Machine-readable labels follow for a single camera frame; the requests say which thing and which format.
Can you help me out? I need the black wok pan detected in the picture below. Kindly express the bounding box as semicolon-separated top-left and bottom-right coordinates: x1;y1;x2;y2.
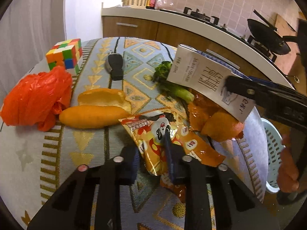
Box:
247;10;298;55

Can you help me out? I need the white milk carton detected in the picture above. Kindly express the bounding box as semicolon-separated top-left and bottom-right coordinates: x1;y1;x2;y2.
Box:
167;44;256;122

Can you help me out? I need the black car key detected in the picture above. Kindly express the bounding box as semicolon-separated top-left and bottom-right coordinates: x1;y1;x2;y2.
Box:
105;53;125;81

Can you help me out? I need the wooden cutting board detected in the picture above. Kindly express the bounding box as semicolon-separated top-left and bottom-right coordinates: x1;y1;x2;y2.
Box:
273;13;300;76

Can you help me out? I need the light blue trash basket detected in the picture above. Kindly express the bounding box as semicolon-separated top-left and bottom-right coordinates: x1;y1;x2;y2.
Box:
261;118;285;194

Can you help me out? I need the black gas stove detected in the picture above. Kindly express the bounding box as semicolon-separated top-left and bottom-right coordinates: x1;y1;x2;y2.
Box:
159;7;277;63

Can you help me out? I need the person right hand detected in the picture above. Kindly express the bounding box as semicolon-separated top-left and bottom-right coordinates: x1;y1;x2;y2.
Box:
277;135;299;193

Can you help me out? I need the rubiks cube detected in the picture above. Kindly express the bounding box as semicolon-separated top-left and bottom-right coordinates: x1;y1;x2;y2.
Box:
45;39;83;76

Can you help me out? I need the orange snack wrapper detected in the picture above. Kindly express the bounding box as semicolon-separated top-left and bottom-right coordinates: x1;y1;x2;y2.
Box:
119;108;225;203

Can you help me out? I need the patterned tablecloth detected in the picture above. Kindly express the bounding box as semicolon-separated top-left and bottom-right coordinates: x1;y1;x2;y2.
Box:
1;37;268;229

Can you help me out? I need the green vegetable scrap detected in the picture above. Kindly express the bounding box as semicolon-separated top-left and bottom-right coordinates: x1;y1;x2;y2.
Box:
152;61;195;103

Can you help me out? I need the red plastic bag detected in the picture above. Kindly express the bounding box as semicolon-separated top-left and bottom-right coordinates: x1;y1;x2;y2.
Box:
1;66;72;131

